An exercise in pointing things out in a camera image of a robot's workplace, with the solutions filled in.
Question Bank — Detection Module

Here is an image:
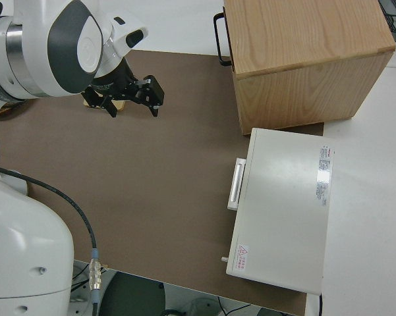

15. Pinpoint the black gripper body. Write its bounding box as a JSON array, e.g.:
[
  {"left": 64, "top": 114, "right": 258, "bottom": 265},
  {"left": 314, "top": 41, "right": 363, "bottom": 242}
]
[{"left": 80, "top": 57, "right": 166, "bottom": 113}]

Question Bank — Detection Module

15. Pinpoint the wooden mug tree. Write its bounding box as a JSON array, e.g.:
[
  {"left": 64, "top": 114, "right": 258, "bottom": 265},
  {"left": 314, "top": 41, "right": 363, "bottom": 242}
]
[{"left": 82, "top": 97, "right": 128, "bottom": 112}]

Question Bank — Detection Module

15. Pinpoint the brown table mat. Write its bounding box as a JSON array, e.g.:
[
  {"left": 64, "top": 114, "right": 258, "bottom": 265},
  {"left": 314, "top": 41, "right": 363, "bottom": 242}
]
[{"left": 0, "top": 49, "right": 325, "bottom": 316}]

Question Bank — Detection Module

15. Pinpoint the light wooden cabinet box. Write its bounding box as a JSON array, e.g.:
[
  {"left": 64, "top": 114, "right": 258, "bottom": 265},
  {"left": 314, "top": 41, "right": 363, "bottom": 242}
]
[{"left": 223, "top": 0, "right": 396, "bottom": 136}]

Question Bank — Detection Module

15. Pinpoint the cream toaster oven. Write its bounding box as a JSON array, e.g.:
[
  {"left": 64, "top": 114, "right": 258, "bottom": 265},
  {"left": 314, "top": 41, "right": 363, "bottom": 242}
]
[{"left": 225, "top": 127, "right": 336, "bottom": 294}]

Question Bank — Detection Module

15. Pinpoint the black cabinet handle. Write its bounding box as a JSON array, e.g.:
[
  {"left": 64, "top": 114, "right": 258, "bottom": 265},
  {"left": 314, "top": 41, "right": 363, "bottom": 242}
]
[{"left": 212, "top": 12, "right": 233, "bottom": 66}]

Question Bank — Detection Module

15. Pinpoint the black arm base cable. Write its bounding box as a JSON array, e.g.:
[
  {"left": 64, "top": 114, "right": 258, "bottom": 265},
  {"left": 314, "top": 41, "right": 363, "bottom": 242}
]
[{"left": 0, "top": 164, "right": 103, "bottom": 316}]

